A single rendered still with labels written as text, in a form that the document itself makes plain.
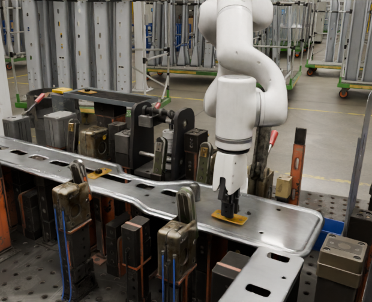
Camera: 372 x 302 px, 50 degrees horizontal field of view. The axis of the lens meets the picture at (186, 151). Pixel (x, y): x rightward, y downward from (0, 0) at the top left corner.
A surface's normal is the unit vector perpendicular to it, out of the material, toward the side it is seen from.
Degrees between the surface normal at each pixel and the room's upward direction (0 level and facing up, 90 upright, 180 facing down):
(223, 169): 85
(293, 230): 0
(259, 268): 0
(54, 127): 90
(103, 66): 87
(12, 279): 0
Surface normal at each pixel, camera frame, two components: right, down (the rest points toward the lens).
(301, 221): 0.01, -0.94
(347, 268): -0.50, 0.26
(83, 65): -0.25, 0.25
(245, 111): 0.07, 0.31
